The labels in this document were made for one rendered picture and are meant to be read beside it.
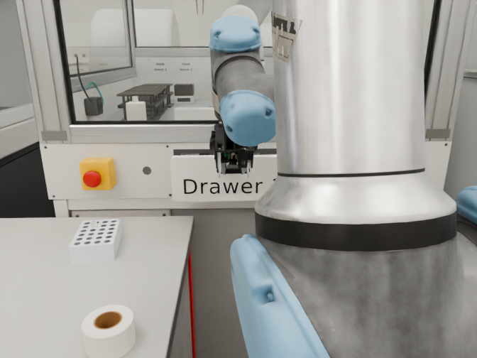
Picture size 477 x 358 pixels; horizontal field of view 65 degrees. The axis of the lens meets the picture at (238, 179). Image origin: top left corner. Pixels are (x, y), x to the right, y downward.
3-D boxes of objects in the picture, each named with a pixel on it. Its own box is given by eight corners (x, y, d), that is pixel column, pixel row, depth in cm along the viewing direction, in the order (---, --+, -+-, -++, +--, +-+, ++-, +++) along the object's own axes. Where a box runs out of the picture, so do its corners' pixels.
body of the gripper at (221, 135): (214, 170, 73) (211, 126, 63) (214, 138, 78) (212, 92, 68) (253, 170, 73) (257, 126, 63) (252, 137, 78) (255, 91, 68)
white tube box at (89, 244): (115, 261, 76) (113, 243, 74) (70, 264, 74) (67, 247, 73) (122, 233, 87) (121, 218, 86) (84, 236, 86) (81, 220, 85)
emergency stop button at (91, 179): (100, 188, 88) (98, 172, 87) (82, 188, 88) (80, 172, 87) (103, 184, 91) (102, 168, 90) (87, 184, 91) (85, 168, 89)
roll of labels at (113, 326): (86, 369, 50) (82, 344, 49) (83, 334, 56) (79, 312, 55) (140, 351, 53) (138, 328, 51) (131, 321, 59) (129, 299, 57)
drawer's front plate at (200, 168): (293, 200, 91) (295, 156, 87) (172, 202, 90) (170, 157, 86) (292, 197, 92) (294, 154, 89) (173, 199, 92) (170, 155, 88)
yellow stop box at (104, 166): (111, 191, 91) (107, 163, 88) (80, 192, 90) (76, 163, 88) (116, 184, 96) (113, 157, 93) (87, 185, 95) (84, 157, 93)
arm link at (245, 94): (314, 107, 48) (292, 55, 54) (226, 109, 45) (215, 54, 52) (299, 148, 54) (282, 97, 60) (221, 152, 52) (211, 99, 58)
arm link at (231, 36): (211, 45, 51) (204, 12, 56) (214, 106, 60) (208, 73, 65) (268, 41, 52) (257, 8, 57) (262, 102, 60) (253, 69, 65)
